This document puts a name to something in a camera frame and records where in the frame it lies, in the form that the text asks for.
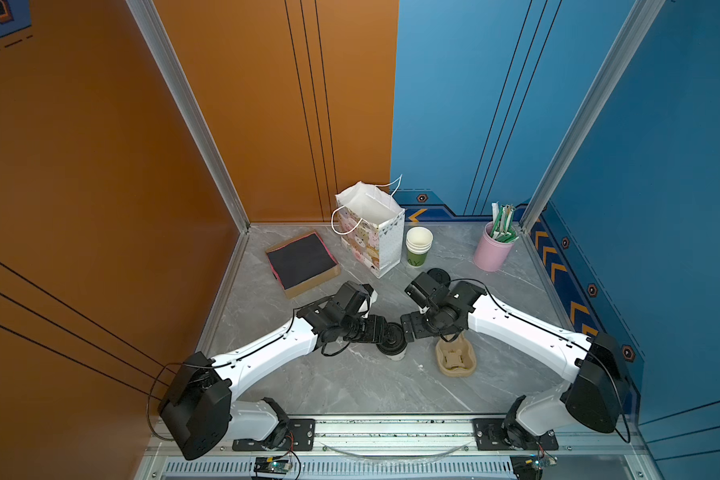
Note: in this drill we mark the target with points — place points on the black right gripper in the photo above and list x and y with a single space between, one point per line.
416 331

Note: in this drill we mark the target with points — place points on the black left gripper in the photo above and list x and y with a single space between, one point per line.
375 329

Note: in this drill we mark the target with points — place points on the black plastic cup lid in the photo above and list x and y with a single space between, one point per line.
392 344

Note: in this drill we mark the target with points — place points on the white paper cup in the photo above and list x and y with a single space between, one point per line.
396 357

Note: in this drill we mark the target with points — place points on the cartoon animal paper gift bag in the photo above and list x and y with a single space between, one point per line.
370 224

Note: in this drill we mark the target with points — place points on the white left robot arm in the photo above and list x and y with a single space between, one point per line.
202 406

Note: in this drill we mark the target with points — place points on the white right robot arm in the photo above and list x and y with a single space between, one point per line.
594 376

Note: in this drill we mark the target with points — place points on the stack of pulp cup carriers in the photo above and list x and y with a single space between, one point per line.
456 359

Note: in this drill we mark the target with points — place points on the stack of black cup lids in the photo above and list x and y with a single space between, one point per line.
440 275

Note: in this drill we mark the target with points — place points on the stack of green paper cups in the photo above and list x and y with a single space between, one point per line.
418 242

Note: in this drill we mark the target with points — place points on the pink straw holder cup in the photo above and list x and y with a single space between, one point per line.
491 254

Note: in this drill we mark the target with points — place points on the cardboard napkin box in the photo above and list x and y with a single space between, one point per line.
312 283

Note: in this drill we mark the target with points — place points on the bundle of wrapped straws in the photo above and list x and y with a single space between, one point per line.
502 229

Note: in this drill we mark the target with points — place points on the small green circuit board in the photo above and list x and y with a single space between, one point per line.
272 467

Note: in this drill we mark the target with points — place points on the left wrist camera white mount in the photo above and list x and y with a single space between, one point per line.
371 298

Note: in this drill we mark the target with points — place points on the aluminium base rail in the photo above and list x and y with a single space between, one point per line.
415 446

